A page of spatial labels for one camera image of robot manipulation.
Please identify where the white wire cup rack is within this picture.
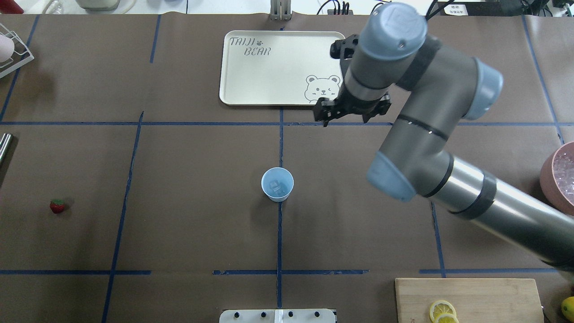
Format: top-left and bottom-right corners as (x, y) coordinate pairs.
(0, 24), (35, 79)

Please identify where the wooden cutting board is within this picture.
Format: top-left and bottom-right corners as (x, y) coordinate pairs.
(394, 278), (544, 323)

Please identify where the striped metal muddler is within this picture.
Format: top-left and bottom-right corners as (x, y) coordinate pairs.
(0, 133), (13, 164)

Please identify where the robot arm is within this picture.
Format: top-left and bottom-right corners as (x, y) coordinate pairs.
(313, 3), (574, 275)

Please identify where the red cylinder container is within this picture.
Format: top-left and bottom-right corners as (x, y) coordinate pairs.
(0, 0), (24, 14)

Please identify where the cream bear serving tray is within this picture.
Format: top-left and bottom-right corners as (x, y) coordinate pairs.
(219, 30), (344, 106)

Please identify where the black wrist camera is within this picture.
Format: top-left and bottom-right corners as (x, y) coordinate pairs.
(329, 34), (360, 61)

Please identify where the red strawberry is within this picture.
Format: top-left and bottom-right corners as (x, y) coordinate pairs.
(49, 199), (66, 214)

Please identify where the pink bowl with ice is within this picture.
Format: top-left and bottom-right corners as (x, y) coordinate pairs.
(539, 141), (574, 215)

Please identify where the whole yellow lemon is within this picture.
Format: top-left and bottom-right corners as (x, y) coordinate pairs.
(561, 296), (574, 323)

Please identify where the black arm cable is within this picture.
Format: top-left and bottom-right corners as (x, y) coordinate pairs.
(424, 0), (449, 22)

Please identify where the lemon slice on board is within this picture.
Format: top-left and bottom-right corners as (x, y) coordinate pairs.
(429, 299), (457, 323)

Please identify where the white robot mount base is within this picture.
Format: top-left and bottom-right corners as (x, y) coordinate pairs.
(219, 308), (338, 323)

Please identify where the pink cup on rack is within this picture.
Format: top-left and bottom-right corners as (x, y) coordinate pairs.
(0, 34), (15, 63)

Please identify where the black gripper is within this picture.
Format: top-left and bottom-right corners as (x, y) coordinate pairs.
(313, 92), (392, 127)

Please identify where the aluminium frame post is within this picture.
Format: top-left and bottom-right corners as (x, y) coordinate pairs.
(269, 0), (292, 21)

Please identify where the light blue plastic cup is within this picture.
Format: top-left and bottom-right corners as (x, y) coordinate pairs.
(261, 167), (295, 202)

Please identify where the black box with label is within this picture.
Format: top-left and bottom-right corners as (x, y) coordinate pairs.
(439, 0), (524, 17)

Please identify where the clear ice cube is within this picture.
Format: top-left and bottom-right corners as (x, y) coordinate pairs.
(269, 180), (283, 192)

